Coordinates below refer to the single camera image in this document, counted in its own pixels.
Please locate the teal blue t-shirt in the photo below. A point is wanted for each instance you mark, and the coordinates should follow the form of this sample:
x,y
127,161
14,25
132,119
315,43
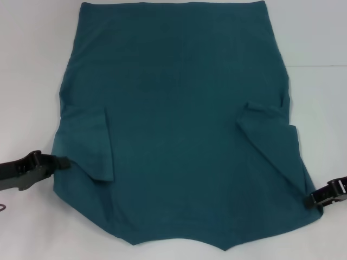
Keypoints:
x,y
176,122

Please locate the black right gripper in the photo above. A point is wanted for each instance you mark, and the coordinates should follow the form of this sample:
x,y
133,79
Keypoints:
x,y
339,189

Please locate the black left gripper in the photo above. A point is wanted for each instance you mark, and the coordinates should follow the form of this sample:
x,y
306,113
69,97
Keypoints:
x,y
19,173

